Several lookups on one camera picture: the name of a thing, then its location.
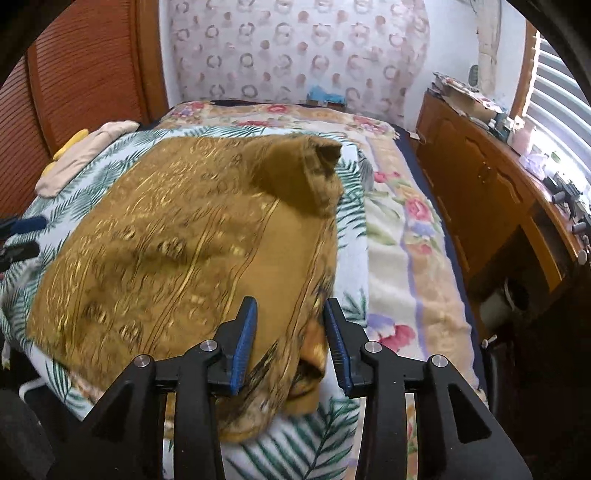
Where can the gold patterned batik cloth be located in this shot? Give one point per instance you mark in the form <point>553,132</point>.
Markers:
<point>170,251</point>

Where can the window blinds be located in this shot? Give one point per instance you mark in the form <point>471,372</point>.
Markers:
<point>557,104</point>

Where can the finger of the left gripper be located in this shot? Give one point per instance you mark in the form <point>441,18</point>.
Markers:
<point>18,253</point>
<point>18,226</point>

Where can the brown wooden wardrobe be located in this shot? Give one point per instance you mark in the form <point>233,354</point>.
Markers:
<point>98,61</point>

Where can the patterned wall fabric panel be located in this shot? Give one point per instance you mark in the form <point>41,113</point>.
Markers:
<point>368,53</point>

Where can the floral bed quilt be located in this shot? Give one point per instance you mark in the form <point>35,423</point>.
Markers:
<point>417,302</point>

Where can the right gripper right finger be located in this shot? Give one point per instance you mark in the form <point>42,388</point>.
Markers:
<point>346,339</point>

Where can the blue item at headboard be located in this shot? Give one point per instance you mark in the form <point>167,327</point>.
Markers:
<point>321,98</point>

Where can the wooden side cabinet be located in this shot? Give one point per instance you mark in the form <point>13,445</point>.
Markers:
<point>543,282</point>

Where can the yellow Pikachu plush toy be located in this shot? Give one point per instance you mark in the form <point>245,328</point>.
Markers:
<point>77,137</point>

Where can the clutter on cabinet top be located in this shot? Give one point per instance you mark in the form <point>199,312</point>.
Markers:
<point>517,133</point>

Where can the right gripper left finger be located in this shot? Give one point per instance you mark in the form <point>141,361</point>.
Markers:
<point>226,375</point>

